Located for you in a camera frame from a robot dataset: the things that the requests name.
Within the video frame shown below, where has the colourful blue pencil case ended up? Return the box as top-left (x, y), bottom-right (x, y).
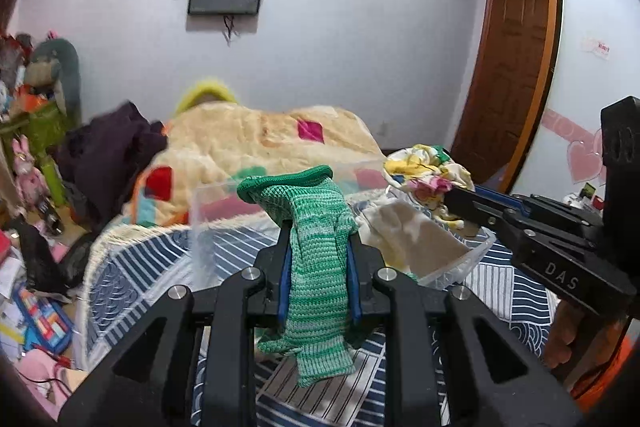
top-left (13, 283), bottom-right (73, 355)

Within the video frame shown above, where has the dark purple garment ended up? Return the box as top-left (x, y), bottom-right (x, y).
top-left (52, 101), bottom-right (168, 229)

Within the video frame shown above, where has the floral pink yellow cloth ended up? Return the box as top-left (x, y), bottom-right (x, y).
top-left (383, 144), bottom-right (477, 237)

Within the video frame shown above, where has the green bottle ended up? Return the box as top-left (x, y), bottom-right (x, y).
top-left (40, 156), bottom-right (66, 207)

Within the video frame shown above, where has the clear plastic storage box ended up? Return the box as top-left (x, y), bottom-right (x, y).
top-left (190, 164), bottom-right (496, 289)

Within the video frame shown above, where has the orange sleeve left forearm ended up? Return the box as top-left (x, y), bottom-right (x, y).
top-left (570, 322), bottom-right (636, 413)

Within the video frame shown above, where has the brown wooden door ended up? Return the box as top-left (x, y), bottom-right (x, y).
top-left (451, 0), bottom-right (549, 191)

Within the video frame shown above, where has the blue white patterned cloth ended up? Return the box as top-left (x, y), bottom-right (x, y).
top-left (61, 198), bottom-right (575, 426)

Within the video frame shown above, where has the grey green plush toy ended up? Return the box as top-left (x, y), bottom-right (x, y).
top-left (23, 38), bottom-right (81, 118)

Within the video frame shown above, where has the beige plush blanket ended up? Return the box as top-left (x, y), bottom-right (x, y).
top-left (119, 102), bottom-right (384, 227)

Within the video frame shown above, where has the yellow fuzzy plush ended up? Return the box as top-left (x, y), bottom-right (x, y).
top-left (174, 78), bottom-right (238, 116)

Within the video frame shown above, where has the green storage box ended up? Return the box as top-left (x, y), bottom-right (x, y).
top-left (1, 102), bottom-right (74, 165)

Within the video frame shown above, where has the right hand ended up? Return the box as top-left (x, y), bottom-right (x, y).
top-left (542, 301), bottom-right (584, 369)

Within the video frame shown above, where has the white wardrobe sliding door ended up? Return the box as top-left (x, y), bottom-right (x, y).
top-left (512, 0), bottom-right (639, 199)

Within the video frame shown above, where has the green knitted cloth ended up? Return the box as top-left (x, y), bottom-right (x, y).
top-left (236, 165), bottom-right (358, 387)

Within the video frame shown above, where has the pink rabbit toy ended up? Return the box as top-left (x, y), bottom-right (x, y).
top-left (12, 134), bottom-right (49, 218)

